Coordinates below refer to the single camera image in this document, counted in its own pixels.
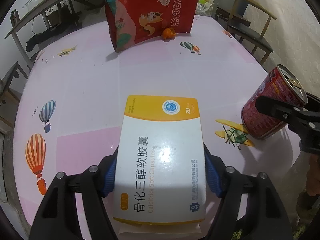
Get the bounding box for red drink can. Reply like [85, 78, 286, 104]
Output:
[241, 64, 308, 139]

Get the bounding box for white yellow medicine box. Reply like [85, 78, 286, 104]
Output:
[113, 95, 206, 237]

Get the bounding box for person's right hand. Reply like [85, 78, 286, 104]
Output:
[306, 154, 320, 197]

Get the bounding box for wooden chair black seat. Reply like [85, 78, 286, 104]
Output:
[215, 0, 277, 65]

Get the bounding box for white mattress blue trim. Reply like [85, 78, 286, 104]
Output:
[255, 0, 319, 96]

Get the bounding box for red snack bag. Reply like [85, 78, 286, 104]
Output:
[105, 0, 198, 52]

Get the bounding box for black cloth under shelf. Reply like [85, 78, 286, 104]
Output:
[25, 24, 77, 52]

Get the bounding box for steel thermos bottle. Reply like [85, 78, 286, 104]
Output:
[10, 9, 20, 27]

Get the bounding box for long metal shelf table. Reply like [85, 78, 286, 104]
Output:
[5, 0, 63, 70]

